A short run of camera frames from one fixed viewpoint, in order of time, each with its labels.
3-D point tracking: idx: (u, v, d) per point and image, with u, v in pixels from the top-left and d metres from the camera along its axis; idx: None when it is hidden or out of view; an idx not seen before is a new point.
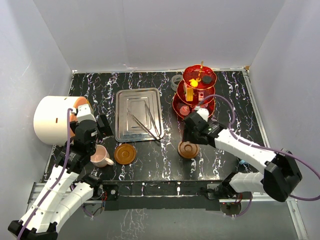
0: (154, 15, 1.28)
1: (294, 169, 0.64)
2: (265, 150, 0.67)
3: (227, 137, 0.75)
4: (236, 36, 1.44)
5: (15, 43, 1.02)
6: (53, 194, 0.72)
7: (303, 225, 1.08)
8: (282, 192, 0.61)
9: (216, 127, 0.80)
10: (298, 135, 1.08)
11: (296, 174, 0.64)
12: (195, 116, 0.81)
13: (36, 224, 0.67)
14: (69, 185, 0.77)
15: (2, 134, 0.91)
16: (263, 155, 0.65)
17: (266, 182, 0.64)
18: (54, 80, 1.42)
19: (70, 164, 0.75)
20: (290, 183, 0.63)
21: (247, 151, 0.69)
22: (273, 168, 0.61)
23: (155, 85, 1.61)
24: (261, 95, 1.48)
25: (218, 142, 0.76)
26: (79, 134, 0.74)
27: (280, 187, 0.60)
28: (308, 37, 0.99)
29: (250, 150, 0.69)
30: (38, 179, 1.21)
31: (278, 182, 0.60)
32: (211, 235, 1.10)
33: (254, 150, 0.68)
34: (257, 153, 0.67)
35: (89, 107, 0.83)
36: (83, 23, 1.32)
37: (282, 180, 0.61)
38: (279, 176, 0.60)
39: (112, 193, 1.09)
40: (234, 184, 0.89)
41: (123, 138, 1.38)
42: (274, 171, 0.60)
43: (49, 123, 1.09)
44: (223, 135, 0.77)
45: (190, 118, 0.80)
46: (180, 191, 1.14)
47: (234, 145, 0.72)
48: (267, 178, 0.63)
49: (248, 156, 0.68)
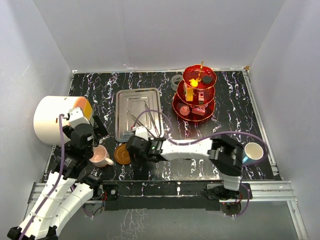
0: (154, 14, 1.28)
1: (233, 143, 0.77)
2: (203, 142, 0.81)
3: (169, 147, 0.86)
4: (236, 36, 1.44)
5: (15, 44, 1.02)
6: (50, 202, 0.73)
7: (303, 225, 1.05)
8: (234, 167, 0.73)
9: (158, 143, 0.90)
10: (298, 135, 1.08)
11: (236, 146, 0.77)
12: (136, 141, 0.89)
13: (34, 231, 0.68)
14: (66, 191, 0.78)
15: (2, 134, 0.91)
16: (203, 146, 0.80)
17: (220, 168, 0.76)
18: (54, 81, 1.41)
19: (66, 169, 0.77)
20: (237, 156, 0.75)
21: (191, 149, 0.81)
22: (215, 155, 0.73)
23: (155, 85, 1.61)
24: (261, 95, 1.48)
25: (165, 155, 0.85)
26: (74, 139, 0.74)
27: (230, 165, 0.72)
28: (308, 37, 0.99)
29: (192, 148, 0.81)
30: (38, 179, 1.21)
31: (225, 162, 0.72)
32: (211, 235, 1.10)
33: (194, 146, 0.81)
34: (198, 147, 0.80)
35: (80, 110, 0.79)
36: (83, 23, 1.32)
37: (228, 160, 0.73)
38: (224, 158, 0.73)
39: (113, 193, 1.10)
40: (228, 185, 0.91)
41: (123, 138, 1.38)
42: (217, 156, 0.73)
43: (49, 123, 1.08)
44: (165, 146, 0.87)
45: (132, 145, 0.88)
46: (180, 191, 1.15)
47: (179, 149, 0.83)
48: (218, 165, 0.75)
49: (194, 153, 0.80)
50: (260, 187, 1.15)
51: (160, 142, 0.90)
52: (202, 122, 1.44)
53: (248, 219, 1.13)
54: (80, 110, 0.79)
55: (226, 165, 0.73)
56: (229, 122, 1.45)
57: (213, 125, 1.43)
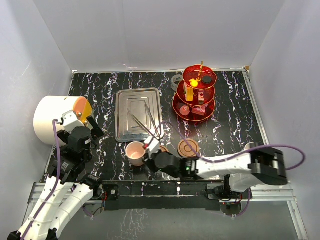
0: (154, 15, 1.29)
1: (271, 151, 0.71)
2: (240, 156, 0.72)
3: (204, 166, 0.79)
4: (236, 36, 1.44)
5: (16, 44, 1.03)
6: (48, 207, 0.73)
7: (303, 225, 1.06)
8: (281, 177, 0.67)
9: (192, 163, 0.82)
10: (298, 135, 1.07)
11: (275, 153, 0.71)
12: (174, 160, 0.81)
13: (34, 235, 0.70)
14: (64, 195, 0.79)
15: (2, 134, 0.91)
16: (241, 161, 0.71)
17: (262, 179, 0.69)
18: (54, 81, 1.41)
19: (64, 174, 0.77)
20: (279, 165, 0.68)
21: (229, 166, 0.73)
22: (259, 169, 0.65)
23: (155, 85, 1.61)
24: (261, 95, 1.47)
25: (202, 174, 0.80)
26: (72, 143, 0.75)
27: (276, 176, 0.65)
28: (307, 37, 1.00)
29: (230, 164, 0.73)
30: (38, 179, 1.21)
31: (269, 174, 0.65)
32: (211, 235, 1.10)
33: (232, 162, 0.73)
34: (237, 162, 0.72)
35: (74, 113, 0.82)
36: (83, 24, 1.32)
37: (272, 170, 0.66)
38: (268, 171, 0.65)
39: (113, 193, 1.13)
40: (235, 188, 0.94)
41: (123, 138, 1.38)
42: (260, 170, 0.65)
43: (48, 124, 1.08)
44: (201, 166, 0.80)
45: (172, 165, 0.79)
46: (180, 191, 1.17)
47: (216, 167, 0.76)
48: (260, 178, 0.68)
49: (233, 169, 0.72)
50: (260, 187, 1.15)
51: (193, 161, 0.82)
52: (202, 122, 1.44)
53: (248, 219, 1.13)
54: (74, 113, 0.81)
55: (273, 177, 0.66)
56: (229, 122, 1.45)
57: (213, 125, 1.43)
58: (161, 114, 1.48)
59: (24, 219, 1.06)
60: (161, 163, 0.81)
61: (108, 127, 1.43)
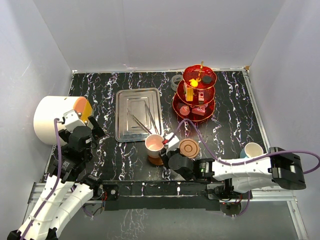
0: (154, 15, 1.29)
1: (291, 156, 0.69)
2: (259, 160, 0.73)
3: (221, 168, 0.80)
4: (236, 36, 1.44)
5: (16, 44, 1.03)
6: (48, 205, 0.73)
7: (303, 225, 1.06)
8: (299, 182, 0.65)
9: (206, 165, 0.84)
10: (298, 135, 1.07)
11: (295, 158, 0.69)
12: (187, 162, 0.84)
13: (34, 234, 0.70)
14: (64, 194, 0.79)
15: (2, 134, 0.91)
16: (261, 166, 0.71)
17: (280, 183, 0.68)
18: (54, 81, 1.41)
19: (64, 173, 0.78)
20: (297, 169, 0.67)
21: (248, 169, 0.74)
22: (279, 173, 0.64)
23: (155, 85, 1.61)
24: (261, 96, 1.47)
25: (217, 176, 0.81)
26: (73, 142, 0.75)
27: (295, 181, 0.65)
28: (308, 37, 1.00)
29: (249, 168, 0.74)
30: (38, 179, 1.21)
31: (290, 178, 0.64)
32: (211, 235, 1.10)
33: (251, 165, 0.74)
34: (255, 166, 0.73)
35: (75, 113, 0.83)
36: (83, 24, 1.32)
37: (292, 175, 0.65)
38: (287, 175, 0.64)
39: (113, 193, 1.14)
40: (240, 189, 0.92)
41: (123, 138, 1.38)
42: (280, 174, 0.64)
43: (48, 123, 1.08)
44: (217, 168, 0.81)
45: (185, 167, 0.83)
46: (180, 191, 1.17)
47: (233, 170, 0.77)
48: (278, 182, 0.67)
49: (251, 173, 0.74)
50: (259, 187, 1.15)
51: (208, 163, 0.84)
52: (202, 122, 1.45)
53: (248, 219, 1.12)
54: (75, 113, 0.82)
55: (292, 182, 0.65)
56: (229, 122, 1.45)
57: (213, 125, 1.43)
58: (161, 114, 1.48)
59: (24, 219, 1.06)
60: (175, 165, 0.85)
61: (108, 127, 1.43)
